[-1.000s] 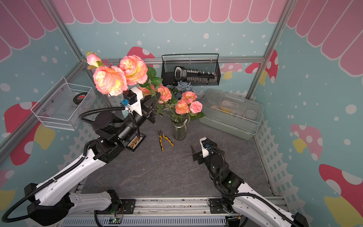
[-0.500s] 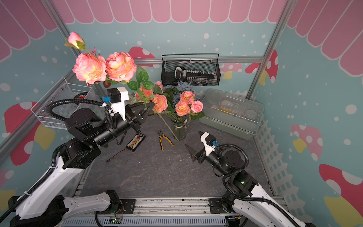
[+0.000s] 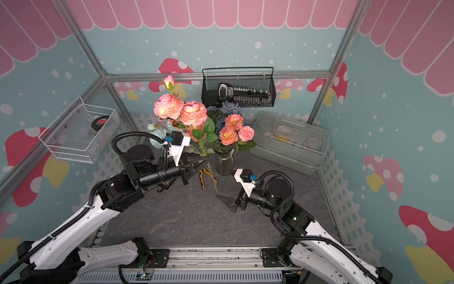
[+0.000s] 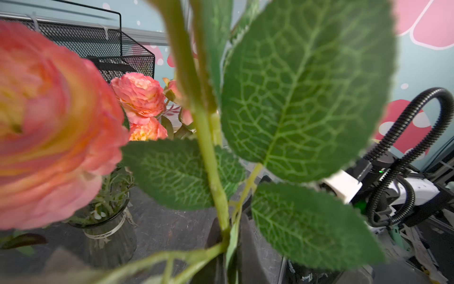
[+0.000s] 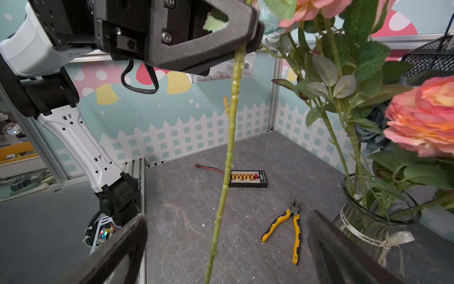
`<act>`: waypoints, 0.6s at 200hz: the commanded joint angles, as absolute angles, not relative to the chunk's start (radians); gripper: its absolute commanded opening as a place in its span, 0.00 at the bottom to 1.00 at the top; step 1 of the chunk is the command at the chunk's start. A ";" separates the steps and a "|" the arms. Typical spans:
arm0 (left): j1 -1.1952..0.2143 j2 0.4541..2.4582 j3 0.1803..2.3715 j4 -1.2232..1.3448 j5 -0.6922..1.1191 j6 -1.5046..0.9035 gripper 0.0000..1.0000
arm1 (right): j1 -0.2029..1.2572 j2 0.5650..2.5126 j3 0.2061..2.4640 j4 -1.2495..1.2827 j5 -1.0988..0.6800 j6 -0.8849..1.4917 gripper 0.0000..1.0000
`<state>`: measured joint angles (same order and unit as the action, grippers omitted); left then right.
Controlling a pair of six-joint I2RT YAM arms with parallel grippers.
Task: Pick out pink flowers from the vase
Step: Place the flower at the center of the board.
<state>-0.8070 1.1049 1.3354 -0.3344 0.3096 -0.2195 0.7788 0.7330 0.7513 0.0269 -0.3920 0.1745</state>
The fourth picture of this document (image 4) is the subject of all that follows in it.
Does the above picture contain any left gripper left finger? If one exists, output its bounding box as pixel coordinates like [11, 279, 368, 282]
[190, 217, 227, 284]

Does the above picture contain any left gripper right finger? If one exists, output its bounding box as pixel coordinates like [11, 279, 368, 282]
[236, 214, 269, 284]

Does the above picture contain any glass flower vase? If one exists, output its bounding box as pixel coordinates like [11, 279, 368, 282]
[66, 164, 137, 269]

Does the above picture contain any black mesh wall basket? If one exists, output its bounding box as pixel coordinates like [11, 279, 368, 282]
[1, 1, 156, 82]

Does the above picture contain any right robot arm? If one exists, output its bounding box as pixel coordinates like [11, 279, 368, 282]
[321, 88, 454, 284]

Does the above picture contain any pink orange flower stem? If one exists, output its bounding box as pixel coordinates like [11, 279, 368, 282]
[109, 71, 169, 142]
[1, 21, 129, 230]

